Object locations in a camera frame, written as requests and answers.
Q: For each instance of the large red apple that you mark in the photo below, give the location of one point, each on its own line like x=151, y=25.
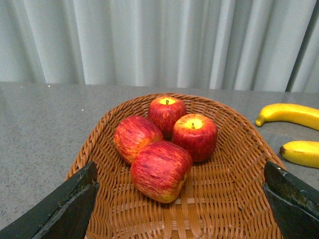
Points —
x=160, y=169

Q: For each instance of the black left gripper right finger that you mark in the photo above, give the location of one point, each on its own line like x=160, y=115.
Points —
x=294, y=203

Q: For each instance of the red apple upright in basket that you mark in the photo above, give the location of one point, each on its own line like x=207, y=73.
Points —
x=164, y=112

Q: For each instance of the yellow banana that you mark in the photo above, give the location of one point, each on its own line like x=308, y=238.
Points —
x=293, y=113
x=305, y=153

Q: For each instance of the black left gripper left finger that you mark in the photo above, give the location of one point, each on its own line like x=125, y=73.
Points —
x=63, y=214

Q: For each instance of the brown wicker basket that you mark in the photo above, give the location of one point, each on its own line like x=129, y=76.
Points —
x=222, y=198

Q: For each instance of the pale green curtain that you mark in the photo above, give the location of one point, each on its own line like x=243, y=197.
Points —
x=260, y=45

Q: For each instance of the red apple on its side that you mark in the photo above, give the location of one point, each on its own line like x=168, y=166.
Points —
x=132, y=134

